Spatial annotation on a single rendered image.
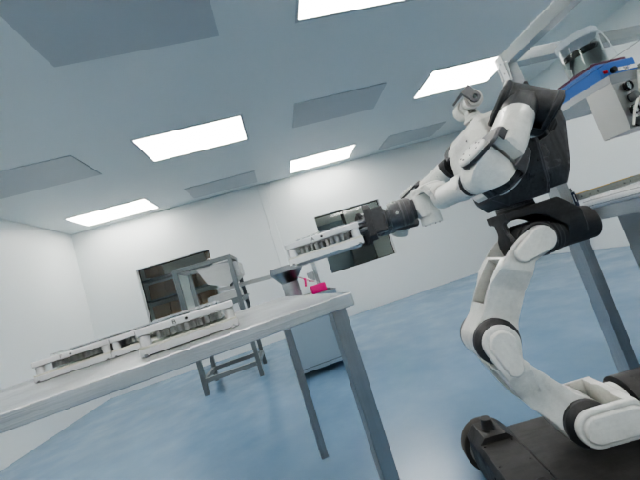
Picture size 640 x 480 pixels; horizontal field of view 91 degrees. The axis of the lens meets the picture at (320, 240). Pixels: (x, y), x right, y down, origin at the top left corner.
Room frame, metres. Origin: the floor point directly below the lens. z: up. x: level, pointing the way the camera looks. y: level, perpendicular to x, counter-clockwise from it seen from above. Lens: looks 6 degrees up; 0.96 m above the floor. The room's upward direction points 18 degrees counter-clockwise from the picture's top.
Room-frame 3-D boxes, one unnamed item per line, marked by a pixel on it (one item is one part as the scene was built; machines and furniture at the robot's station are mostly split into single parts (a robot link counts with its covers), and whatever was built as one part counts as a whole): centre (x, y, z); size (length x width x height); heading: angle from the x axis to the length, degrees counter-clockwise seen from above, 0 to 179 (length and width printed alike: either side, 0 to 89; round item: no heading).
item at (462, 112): (1.08, -0.64, 1.35); 0.10 x 0.07 x 0.09; 177
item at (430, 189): (0.97, -0.37, 1.07); 0.13 x 0.07 x 0.09; 15
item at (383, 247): (6.22, -0.67, 1.43); 1.38 x 0.01 x 1.16; 98
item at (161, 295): (5.72, 2.66, 1.43); 1.32 x 0.01 x 1.11; 98
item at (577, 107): (1.43, -1.53, 1.33); 0.62 x 0.38 x 0.04; 100
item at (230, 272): (3.89, 1.18, 0.75); 1.43 x 1.06 x 1.50; 98
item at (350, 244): (1.11, -0.02, 1.02); 0.24 x 0.24 x 0.02; 87
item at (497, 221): (1.07, -0.73, 0.88); 0.28 x 0.13 x 0.18; 87
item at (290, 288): (3.53, 0.40, 0.95); 0.49 x 0.36 x 0.38; 98
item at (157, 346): (0.95, 0.43, 0.90); 0.24 x 0.24 x 0.02; 18
